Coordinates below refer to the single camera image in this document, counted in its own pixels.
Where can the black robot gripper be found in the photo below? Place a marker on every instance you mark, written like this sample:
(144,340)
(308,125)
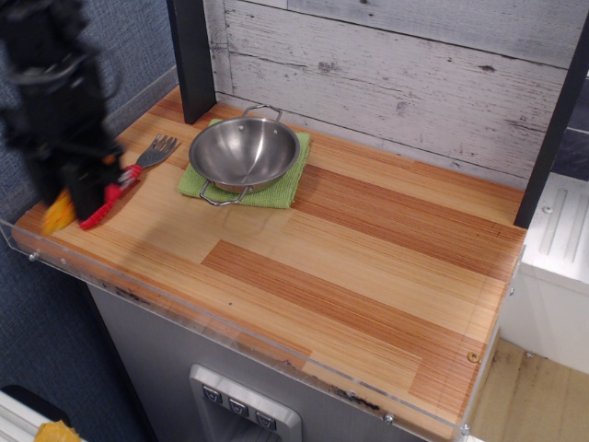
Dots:
(58,123)

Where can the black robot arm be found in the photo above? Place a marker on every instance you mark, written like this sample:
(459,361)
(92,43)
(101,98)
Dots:
(43,33)

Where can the grey toy fridge cabinet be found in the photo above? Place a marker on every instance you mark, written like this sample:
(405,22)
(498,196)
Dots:
(343,385)

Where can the clear acrylic table guard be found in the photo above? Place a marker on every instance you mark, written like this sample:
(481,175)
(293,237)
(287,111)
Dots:
(414,256)

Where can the green cloth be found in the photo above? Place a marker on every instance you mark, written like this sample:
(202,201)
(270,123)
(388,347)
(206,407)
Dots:
(281,195)

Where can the yellow object at corner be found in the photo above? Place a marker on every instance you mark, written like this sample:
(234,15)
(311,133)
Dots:
(56,432)

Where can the silver dispenser button panel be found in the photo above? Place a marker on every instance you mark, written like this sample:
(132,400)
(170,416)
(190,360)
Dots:
(230,411)

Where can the white ribbed side unit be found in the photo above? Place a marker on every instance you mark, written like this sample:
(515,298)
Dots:
(546,307)

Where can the red-handled metal fork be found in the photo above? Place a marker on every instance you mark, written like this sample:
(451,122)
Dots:
(159,150)

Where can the stainless steel bowl with handles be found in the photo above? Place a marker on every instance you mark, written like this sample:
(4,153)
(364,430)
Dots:
(244,154)

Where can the black left vertical post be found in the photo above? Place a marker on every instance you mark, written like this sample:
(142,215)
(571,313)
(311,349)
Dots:
(193,57)

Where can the black vertical post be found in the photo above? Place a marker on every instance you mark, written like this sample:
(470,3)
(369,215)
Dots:
(193,57)
(570,92)

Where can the black right vertical post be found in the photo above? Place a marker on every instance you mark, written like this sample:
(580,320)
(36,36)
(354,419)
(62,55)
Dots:
(570,92)

